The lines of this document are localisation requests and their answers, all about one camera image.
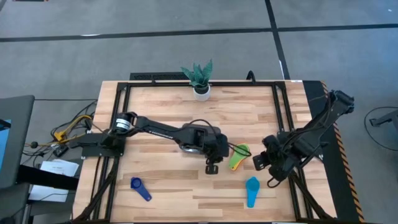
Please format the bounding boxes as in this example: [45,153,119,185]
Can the yellow measuring cup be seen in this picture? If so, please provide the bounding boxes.
[232,149,248,170]

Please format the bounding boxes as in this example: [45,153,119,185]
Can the light blue measuring cup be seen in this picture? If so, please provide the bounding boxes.
[245,176,261,208]

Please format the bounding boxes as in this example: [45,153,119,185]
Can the small dark blue measuring cup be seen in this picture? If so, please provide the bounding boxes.
[130,177,153,202]

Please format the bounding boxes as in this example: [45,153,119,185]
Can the smoky grey plastic basket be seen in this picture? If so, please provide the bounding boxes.
[179,123,222,155]

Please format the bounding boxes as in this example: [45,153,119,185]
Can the white plant pot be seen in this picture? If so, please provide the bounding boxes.
[192,83,211,102]

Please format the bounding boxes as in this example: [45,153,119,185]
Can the green artificial plant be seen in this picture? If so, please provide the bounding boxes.
[181,59,214,88]

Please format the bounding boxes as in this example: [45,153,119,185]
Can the black hazard-striped floor mat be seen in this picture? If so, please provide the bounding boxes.
[303,80,366,223]

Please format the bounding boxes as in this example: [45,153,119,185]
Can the grey chair base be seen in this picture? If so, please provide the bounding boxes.
[369,108,398,128]

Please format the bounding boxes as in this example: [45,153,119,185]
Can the small black box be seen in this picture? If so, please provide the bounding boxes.
[52,145,69,157]

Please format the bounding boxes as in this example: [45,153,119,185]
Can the white paper sheet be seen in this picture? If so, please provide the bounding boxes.
[39,159,80,177]
[28,185,69,203]

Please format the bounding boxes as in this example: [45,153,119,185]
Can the black desk bar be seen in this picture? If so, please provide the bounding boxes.
[17,164,78,191]

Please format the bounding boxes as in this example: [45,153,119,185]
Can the blue-lit monitor screen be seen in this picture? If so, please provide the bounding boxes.
[0,119,12,172]

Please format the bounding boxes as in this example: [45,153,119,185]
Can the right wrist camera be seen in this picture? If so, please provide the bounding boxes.
[252,153,266,172]

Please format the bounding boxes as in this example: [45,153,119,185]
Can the black cable bundle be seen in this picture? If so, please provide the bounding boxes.
[285,155,332,220]
[76,156,121,222]

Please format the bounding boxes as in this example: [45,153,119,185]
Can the black metal table frame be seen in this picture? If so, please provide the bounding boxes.
[74,80,335,223]

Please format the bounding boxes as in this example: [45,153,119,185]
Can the yellow cable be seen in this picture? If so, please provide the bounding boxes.
[54,114,94,144]

